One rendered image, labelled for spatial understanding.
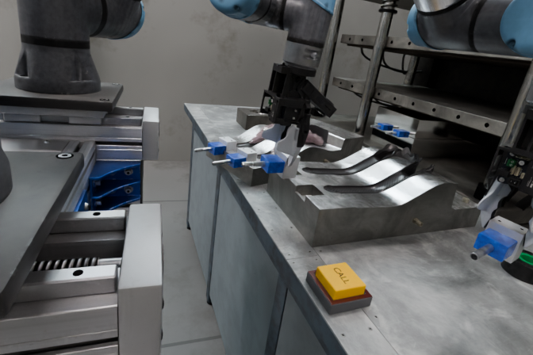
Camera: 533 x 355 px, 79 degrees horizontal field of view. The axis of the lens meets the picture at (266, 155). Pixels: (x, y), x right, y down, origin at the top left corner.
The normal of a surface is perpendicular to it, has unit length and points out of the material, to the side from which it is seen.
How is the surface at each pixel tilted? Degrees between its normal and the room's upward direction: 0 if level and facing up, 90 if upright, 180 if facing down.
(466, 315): 0
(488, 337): 0
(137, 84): 90
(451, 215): 90
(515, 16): 90
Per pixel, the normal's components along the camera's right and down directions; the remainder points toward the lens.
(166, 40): 0.30, 0.36
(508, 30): -0.85, 0.04
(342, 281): 0.14, -0.94
